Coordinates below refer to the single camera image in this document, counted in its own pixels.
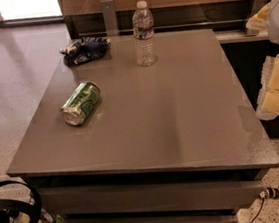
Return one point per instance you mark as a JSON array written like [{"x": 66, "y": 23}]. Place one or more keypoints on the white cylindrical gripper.
[{"x": 268, "y": 100}]

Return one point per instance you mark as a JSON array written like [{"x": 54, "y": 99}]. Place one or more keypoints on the green soda can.
[{"x": 81, "y": 103}]

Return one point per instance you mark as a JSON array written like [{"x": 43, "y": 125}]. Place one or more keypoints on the clear plastic water bottle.
[{"x": 143, "y": 28}]

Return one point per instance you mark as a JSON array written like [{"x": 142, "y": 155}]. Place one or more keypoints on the grey table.
[{"x": 176, "y": 142}]

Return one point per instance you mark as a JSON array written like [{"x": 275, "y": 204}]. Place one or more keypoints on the blue patterned chip bag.
[{"x": 86, "y": 49}]

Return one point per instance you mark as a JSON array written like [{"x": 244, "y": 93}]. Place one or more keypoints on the right metal bracket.
[{"x": 255, "y": 6}]

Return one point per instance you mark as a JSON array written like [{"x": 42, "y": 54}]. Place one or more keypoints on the metal bracket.
[
  {"x": 255, "y": 6},
  {"x": 110, "y": 18}
]

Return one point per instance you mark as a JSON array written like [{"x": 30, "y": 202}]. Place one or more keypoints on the left metal bracket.
[{"x": 110, "y": 18}]

